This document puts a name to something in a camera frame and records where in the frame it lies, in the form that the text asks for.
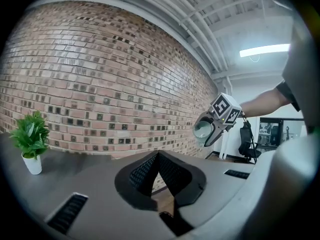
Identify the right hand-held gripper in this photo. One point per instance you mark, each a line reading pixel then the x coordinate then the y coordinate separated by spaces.
pixel 225 109

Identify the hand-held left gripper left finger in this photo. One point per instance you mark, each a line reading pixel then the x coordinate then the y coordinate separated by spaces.
pixel 100 209

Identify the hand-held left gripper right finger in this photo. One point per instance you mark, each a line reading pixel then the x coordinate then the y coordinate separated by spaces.
pixel 220 184

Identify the green glass cup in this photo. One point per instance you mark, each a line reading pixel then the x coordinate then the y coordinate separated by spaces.
pixel 202 130

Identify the person's right forearm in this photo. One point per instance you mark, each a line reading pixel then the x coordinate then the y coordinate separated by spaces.
pixel 262 104

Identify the black office chair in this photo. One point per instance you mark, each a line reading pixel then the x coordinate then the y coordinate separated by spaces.
pixel 246 139

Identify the dark glass window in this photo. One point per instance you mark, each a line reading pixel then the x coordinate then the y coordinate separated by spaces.
pixel 265 124

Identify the dark grey table white legs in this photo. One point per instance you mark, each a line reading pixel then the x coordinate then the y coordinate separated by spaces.
pixel 62 164

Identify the green plant in white pot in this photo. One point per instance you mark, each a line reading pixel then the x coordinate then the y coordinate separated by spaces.
pixel 32 164

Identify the person's dark shirt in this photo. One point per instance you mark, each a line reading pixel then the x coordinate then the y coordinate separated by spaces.
pixel 287 94

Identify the ceiling light panel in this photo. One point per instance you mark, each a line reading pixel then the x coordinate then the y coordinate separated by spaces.
pixel 265 50

